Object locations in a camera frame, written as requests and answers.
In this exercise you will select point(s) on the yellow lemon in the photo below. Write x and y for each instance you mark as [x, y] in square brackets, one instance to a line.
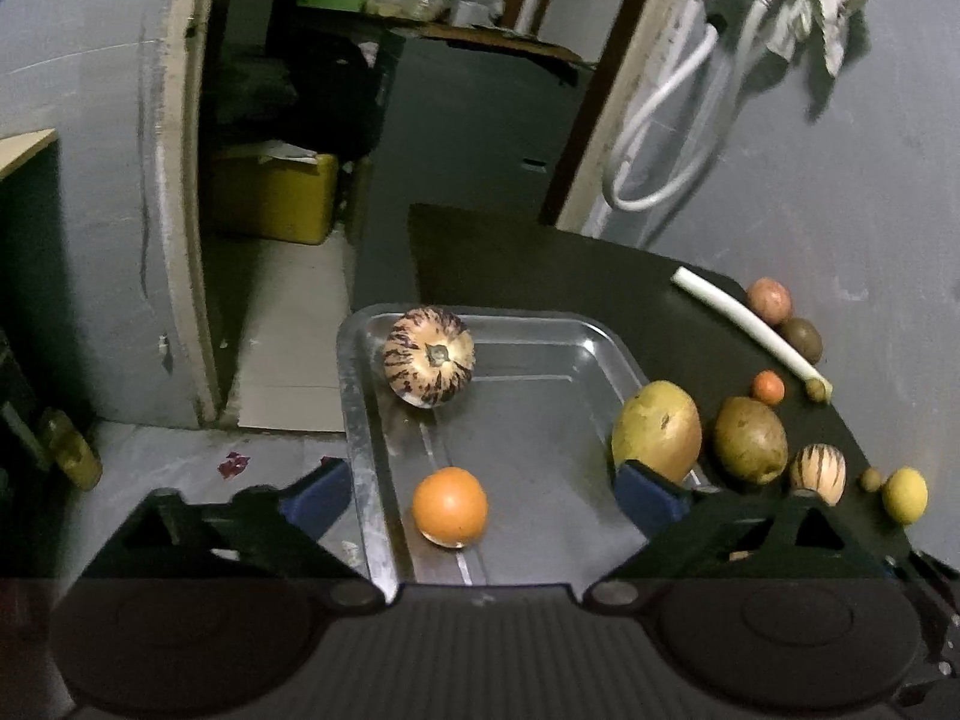
[905, 496]

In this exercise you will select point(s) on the large orange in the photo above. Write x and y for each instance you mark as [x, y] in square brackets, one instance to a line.
[450, 508]

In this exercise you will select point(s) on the small tangerine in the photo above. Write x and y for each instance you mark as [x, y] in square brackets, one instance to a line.
[768, 388]

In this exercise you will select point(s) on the olive yellow object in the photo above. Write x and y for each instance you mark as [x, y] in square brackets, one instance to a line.
[73, 454]

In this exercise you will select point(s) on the brown potato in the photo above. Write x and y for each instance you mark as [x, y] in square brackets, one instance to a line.
[750, 439]

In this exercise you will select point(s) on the brown kiwi fruit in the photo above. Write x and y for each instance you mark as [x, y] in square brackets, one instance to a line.
[802, 340]

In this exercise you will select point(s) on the small striped pepino melon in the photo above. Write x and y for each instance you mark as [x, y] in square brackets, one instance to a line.
[818, 471]

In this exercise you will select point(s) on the brown cardboard board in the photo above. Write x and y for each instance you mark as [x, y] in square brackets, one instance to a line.
[495, 41]

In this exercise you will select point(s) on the light wooden plank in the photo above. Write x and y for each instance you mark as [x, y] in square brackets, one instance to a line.
[22, 146]

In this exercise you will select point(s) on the reddish round fruit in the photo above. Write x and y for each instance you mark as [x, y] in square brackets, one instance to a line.
[769, 298]

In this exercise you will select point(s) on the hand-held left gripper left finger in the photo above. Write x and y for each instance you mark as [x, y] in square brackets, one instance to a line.
[321, 499]

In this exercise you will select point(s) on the yellow-green mango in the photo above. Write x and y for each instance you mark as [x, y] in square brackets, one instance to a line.
[658, 427]

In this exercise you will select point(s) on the yellow box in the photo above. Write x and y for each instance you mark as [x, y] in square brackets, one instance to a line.
[274, 199]

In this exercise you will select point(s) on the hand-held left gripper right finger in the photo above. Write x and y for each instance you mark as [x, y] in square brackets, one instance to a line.
[646, 501]

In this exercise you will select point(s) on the grey cabinet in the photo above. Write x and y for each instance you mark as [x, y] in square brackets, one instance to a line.
[465, 135]

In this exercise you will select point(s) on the white leek stalk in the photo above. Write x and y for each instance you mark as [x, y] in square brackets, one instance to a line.
[742, 319]

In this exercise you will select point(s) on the metal tray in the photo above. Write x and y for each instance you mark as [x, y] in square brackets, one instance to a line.
[540, 457]

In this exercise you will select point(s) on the large striped pepino melon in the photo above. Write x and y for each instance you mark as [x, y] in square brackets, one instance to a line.
[429, 356]

